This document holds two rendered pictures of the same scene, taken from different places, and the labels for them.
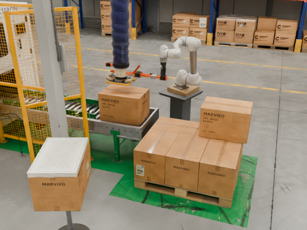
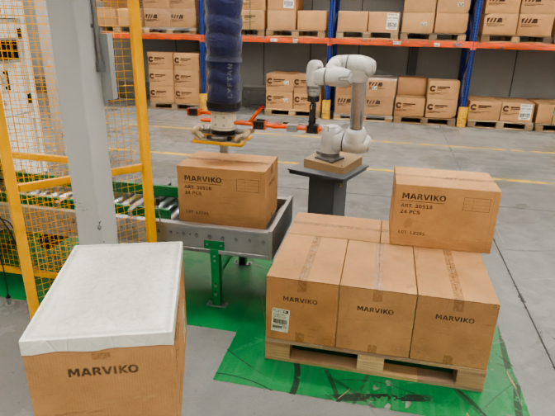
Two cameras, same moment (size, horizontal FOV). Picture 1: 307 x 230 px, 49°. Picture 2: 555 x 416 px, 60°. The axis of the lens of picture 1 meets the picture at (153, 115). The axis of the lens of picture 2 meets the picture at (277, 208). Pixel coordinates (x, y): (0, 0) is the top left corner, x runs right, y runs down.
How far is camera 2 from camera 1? 148 cm
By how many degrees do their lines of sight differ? 8
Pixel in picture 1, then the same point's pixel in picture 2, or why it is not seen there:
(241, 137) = (479, 240)
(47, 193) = (83, 399)
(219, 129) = (435, 227)
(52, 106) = (84, 178)
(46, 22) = not seen: outside the picture
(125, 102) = (236, 182)
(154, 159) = (315, 295)
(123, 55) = (230, 83)
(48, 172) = (87, 335)
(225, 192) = (473, 357)
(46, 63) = (69, 73)
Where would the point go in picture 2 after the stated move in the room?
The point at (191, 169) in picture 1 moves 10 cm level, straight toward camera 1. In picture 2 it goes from (397, 311) to (402, 322)
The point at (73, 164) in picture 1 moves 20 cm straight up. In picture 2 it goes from (158, 309) to (154, 248)
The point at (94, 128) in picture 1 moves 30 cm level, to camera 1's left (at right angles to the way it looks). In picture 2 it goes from (168, 238) to (122, 240)
